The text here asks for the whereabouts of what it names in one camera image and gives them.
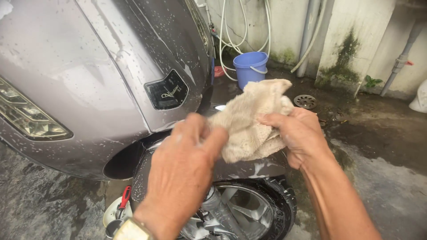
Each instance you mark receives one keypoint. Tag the scooter front wheel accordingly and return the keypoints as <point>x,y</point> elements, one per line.
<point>283,200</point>

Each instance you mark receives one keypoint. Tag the metal cup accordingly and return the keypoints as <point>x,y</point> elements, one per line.
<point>112,229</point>

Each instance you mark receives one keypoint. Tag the beige terry cloth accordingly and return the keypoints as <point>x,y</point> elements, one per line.
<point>247,123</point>

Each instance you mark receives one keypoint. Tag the person's right hand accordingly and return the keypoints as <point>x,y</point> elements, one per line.
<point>303,136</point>

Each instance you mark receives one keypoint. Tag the small green plant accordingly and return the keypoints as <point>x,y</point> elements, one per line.
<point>371,81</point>

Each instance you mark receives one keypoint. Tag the gold wristwatch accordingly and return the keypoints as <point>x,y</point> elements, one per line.
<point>131,230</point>

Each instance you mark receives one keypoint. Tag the white plastic basin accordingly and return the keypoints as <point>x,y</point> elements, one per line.
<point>110,213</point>

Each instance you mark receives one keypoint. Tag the person's left hand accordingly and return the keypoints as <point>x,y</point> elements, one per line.
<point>173,166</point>

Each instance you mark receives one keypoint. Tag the grey vertical drain pipe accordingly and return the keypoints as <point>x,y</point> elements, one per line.
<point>307,40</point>

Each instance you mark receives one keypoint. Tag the white wall tap pipe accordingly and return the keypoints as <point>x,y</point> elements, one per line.
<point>207,13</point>

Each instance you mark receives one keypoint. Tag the grey pipe with valve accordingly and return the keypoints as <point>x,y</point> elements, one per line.
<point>400,63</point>

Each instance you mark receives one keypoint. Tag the blue plastic bucket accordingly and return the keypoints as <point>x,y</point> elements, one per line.
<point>248,71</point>

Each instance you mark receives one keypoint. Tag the grey scooter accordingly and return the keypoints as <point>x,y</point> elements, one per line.
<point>83,83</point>

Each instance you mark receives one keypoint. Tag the white rounded object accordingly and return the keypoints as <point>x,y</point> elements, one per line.
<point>421,98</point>

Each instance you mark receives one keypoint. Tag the red plastic lid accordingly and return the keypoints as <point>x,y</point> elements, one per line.
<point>218,71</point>

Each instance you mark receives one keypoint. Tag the round metal floor drain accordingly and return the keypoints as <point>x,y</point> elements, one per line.
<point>305,101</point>

